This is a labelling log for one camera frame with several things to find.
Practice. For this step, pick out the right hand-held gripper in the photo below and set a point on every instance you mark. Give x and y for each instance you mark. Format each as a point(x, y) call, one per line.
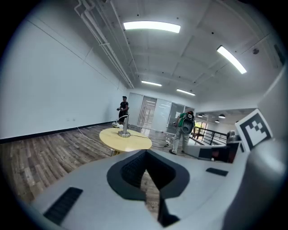
point(254, 130)

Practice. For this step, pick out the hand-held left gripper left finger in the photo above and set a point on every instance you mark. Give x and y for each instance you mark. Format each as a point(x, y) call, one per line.
point(94, 191)

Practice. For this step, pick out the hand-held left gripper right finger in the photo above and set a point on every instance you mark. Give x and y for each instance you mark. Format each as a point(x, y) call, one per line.
point(202, 191)

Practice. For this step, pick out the silver desk lamp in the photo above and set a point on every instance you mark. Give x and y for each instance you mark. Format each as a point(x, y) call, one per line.
point(124, 134)

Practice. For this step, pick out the person's right forearm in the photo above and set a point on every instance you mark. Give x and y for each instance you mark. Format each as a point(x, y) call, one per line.
point(265, 179)

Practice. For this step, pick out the black metal railing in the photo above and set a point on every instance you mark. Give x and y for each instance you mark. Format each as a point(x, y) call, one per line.
point(211, 134)

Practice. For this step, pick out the white paper notice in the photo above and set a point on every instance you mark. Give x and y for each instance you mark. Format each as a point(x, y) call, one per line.
point(177, 114)

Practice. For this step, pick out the round yellow wooden table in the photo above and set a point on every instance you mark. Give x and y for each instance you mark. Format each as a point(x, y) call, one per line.
point(108, 137)

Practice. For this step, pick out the ceiling light panel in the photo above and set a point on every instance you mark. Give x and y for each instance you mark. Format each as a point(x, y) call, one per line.
point(151, 83)
point(231, 58)
point(151, 26)
point(185, 91)

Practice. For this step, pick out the round ceiling sensor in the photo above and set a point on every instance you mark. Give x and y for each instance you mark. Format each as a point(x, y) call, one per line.
point(255, 51)

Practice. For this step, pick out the white ceiling pipes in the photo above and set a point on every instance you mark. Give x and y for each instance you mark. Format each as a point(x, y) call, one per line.
point(105, 45)

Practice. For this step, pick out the glass partition wall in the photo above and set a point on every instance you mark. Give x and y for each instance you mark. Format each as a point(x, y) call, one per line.
point(162, 112)

